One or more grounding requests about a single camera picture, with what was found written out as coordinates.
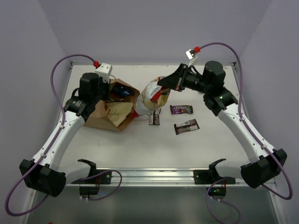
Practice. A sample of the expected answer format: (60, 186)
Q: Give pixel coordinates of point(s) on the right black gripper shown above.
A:
(174, 81)

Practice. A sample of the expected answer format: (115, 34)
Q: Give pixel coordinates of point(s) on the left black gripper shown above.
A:
(105, 88)

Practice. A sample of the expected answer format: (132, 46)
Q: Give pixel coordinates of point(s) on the brown paper bag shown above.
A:
(99, 119)

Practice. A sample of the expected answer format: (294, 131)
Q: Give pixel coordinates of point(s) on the purple M&M's packet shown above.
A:
(181, 109)

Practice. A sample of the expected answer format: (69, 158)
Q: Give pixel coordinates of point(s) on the red snack packet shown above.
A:
(150, 99)

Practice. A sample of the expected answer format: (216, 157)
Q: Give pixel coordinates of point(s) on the brown M&M's packet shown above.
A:
(190, 125)
(154, 119)

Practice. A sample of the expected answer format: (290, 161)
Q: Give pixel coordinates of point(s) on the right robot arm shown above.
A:
(264, 161)

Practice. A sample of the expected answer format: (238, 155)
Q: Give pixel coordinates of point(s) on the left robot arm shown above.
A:
(43, 172)

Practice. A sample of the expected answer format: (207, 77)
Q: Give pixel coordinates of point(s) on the blue snack bag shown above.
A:
(122, 91)

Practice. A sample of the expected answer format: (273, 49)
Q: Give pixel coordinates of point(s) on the cream snack packet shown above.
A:
(118, 111)

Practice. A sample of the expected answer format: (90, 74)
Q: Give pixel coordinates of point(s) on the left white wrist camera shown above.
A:
(103, 70)

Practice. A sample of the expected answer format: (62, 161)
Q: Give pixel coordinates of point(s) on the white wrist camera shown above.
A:
(192, 55)
(103, 70)

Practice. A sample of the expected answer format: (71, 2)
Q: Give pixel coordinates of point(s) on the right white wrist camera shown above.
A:
(192, 55)

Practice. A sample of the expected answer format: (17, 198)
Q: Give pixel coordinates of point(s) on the aluminium mounting rail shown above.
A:
(149, 177)

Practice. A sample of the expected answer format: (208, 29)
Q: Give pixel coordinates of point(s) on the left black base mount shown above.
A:
(91, 187)

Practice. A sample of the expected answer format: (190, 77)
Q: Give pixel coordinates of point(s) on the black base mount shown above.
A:
(91, 187)
(207, 177)

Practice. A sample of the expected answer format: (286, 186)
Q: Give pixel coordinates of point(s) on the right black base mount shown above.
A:
(207, 177)

